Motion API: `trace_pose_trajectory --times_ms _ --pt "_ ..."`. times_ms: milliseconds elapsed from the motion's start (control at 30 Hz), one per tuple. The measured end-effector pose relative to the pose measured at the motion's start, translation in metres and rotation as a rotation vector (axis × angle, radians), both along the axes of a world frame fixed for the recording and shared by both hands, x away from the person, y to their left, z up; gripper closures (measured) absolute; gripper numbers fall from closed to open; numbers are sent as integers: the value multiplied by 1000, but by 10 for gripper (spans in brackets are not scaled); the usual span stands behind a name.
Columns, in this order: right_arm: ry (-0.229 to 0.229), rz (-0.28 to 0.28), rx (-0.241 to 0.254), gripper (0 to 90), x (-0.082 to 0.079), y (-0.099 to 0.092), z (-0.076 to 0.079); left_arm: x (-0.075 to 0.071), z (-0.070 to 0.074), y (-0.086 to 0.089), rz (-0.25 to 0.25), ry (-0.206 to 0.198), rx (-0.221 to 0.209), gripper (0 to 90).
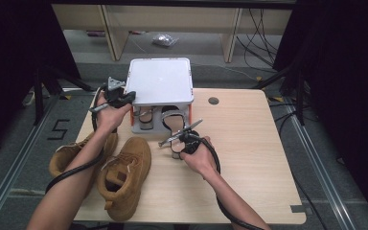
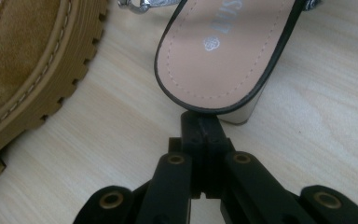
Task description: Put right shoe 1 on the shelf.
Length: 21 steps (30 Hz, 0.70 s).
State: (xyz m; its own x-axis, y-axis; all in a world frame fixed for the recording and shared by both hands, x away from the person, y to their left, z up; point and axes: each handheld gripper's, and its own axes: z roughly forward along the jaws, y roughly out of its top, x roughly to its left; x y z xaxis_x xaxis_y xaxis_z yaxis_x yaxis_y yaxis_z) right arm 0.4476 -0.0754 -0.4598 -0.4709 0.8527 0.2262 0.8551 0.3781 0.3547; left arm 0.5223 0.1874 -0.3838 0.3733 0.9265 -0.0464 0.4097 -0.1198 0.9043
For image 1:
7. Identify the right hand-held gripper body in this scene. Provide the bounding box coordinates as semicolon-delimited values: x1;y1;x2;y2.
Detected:
157;118;204;156

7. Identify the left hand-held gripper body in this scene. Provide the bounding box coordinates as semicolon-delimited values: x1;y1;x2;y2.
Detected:
89;76;127;113

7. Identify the white two-tier shoe rack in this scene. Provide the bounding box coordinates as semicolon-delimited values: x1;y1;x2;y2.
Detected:
123;57;195;134

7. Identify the tan suede boot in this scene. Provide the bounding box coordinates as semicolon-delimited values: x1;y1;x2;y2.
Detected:
96;136;152;222
48;130;119;199

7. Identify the person's left hand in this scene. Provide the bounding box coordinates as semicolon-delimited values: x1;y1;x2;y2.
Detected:
94;95;132;135

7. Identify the person's right hand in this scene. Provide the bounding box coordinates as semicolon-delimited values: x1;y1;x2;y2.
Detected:
180;136;221;180

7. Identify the clear plastic bag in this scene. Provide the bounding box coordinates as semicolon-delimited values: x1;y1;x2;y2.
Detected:
151;33;180;48

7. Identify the black metal stand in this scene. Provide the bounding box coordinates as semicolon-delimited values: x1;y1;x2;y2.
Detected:
33;65;95;126
252;60;311;127

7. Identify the small white object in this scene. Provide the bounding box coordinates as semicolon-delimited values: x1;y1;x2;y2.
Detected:
22;90;36;107

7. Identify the black curtain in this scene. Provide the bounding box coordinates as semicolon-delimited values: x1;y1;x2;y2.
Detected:
272;0;368;221
0;0;82;161

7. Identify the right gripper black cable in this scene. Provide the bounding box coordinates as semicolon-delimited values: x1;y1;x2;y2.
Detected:
197;135;266;230

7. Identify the black cable bundle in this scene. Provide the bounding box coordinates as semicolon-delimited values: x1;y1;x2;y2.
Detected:
236;9;279;73

